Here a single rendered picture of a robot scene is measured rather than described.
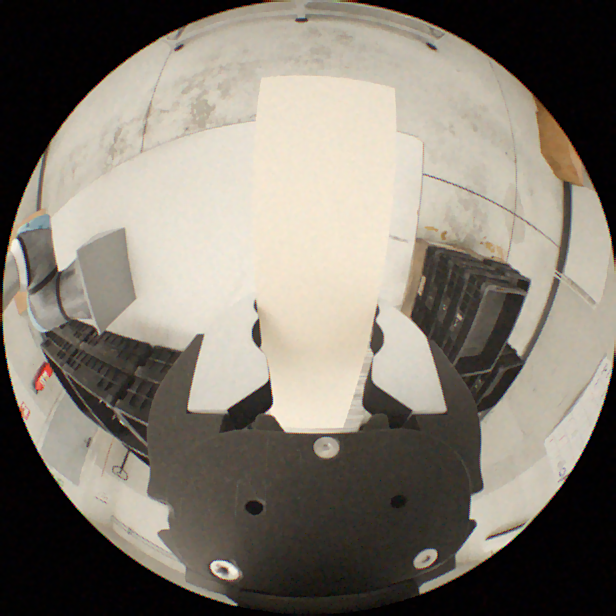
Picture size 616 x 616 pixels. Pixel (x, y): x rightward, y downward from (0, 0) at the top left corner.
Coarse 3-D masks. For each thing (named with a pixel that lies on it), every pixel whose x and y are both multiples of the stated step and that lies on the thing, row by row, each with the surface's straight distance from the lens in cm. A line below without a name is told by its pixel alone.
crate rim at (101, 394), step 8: (64, 368) 74; (72, 368) 71; (72, 376) 69; (80, 376) 66; (72, 384) 79; (80, 384) 65; (88, 384) 62; (96, 392) 58; (104, 392) 56; (104, 400) 55; (112, 400) 54; (112, 408) 55; (96, 416) 89; (120, 416) 56; (104, 424) 93; (120, 440) 98
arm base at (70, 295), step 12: (72, 264) 53; (60, 276) 54; (72, 276) 50; (60, 288) 53; (72, 288) 49; (60, 300) 53; (72, 300) 50; (84, 300) 48; (72, 312) 53; (84, 312) 50
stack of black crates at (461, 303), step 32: (448, 256) 95; (448, 288) 91; (480, 288) 76; (512, 288) 86; (416, 320) 114; (448, 320) 88; (480, 320) 97; (512, 320) 100; (448, 352) 89; (480, 352) 113
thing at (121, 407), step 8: (120, 400) 52; (120, 408) 51; (128, 408) 50; (136, 408) 49; (128, 416) 50; (136, 416) 48; (144, 416) 47; (128, 424) 58; (144, 424) 47; (136, 432) 60; (144, 440) 63
